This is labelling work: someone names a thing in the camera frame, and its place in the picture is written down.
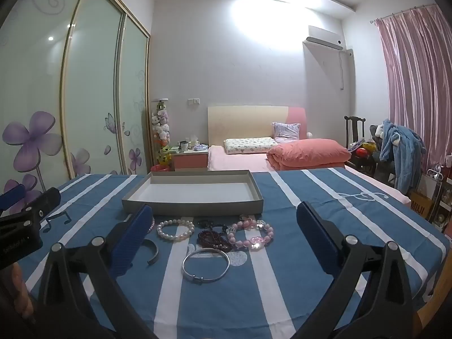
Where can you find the beige pink headboard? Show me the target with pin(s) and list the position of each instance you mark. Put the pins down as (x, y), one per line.
(243, 122)

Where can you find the white air conditioner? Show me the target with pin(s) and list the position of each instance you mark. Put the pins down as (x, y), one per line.
(325, 37)

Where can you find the stack of plush toys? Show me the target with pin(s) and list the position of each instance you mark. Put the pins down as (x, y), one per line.
(160, 127)

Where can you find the purple pillow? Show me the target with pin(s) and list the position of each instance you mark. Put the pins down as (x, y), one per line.
(286, 132)

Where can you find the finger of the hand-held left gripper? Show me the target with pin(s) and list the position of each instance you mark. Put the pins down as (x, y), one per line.
(12, 197)
(44, 201)

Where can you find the folded pink quilt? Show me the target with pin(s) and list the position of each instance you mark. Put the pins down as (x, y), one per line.
(307, 153)

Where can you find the blue white striped sheet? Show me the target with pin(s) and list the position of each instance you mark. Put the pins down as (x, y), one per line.
(282, 254)

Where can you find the person's left hand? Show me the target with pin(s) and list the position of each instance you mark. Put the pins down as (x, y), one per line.
(19, 289)

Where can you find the white wall socket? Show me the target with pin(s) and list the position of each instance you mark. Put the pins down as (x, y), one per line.
(194, 101)

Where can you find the pink nightstand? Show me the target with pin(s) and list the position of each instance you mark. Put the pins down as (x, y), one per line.
(189, 160)

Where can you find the pink bed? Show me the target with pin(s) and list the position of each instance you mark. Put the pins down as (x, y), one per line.
(240, 160)

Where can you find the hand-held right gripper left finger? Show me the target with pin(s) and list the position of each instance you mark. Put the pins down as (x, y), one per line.
(132, 233)

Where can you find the grey cardboard box tray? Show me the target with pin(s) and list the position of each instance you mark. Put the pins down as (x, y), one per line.
(197, 206)

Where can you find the floral sliding door wardrobe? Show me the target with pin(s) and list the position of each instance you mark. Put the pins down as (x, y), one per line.
(35, 77)

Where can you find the white patterned pillow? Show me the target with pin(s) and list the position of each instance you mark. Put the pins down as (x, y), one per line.
(247, 145)

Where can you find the tissue box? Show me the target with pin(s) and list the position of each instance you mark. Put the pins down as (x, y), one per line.
(194, 142)

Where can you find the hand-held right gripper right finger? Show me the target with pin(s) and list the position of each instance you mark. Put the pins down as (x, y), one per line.
(314, 229)

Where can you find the white air conditioner pipe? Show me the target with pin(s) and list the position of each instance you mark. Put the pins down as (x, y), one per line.
(341, 70)

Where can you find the pile of colourful toys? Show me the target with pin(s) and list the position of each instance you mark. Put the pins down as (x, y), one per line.
(362, 150)

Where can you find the metal curtain rod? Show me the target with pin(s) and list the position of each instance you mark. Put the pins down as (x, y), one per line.
(402, 13)

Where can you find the dark wooden chair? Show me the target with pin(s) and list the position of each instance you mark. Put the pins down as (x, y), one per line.
(353, 129)

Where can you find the blue fleece garment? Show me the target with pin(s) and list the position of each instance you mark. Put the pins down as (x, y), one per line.
(402, 152)

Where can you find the pink curtain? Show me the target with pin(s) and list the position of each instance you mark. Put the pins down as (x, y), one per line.
(416, 88)

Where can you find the silver bangle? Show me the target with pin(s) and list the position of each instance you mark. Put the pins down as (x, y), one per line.
(197, 279)

